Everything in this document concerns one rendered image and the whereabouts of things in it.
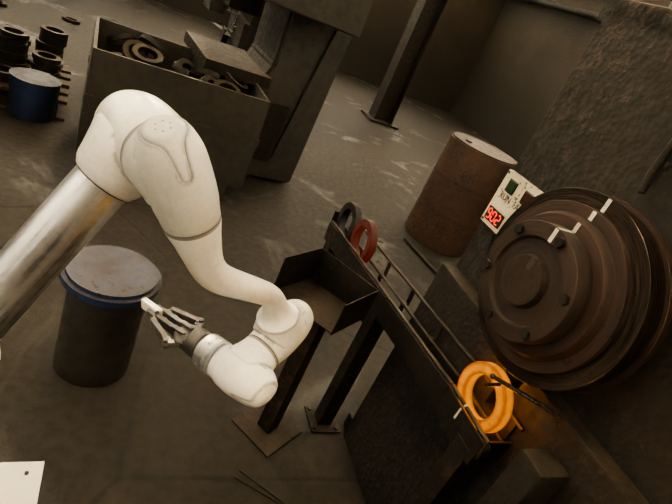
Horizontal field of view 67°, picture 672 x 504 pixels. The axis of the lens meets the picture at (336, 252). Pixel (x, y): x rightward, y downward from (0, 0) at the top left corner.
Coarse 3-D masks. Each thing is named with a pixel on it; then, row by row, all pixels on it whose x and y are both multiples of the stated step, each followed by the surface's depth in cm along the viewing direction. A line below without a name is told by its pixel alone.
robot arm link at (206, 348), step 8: (208, 336) 122; (216, 336) 123; (200, 344) 120; (208, 344) 120; (216, 344) 120; (224, 344) 121; (200, 352) 120; (208, 352) 119; (200, 360) 120; (208, 360) 118; (200, 368) 121
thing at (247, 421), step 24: (288, 264) 167; (312, 264) 181; (336, 264) 177; (288, 288) 174; (312, 288) 179; (336, 288) 179; (360, 288) 173; (336, 312) 170; (360, 312) 167; (312, 336) 172; (288, 360) 180; (288, 384) 182; (264, 408) 191; (264, 432) 193; (288, 432) 197
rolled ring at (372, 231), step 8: (360, 224) 212; (368, 224) 206; (352, 232) 217; (360, 232) 215; (368, 232) 204; (376, 232) 204; (352, 240) 216; (368, 240) 203; (376, 240) 203; (368, 248) 202; (360, 256) 207; (368, 256) 204
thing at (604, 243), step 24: (528, 216) 125; (552, 216) 116; (576, 216) 112; (600, 216) 108; (600, 240) 105; (600, 264) 103; (624, 264) 101; (600, 288) 102; (624, 288) 100; (600, 312) 102; (624, 312) 100; (576, 336) 105; (600, 336) 103; (528, 360) 117; (552, 360) 111; (576, 360) 106
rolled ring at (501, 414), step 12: (468, 372) 140; (480, 372) 136; (492, 372) 132; (504, 372) 132; (468, 384) 141; (468, 396) 141; (504, 396) 127; (504, 408) 127; (480, 420) 133; (492, 420) 129; (504, 420) 128; (492, 432) 131
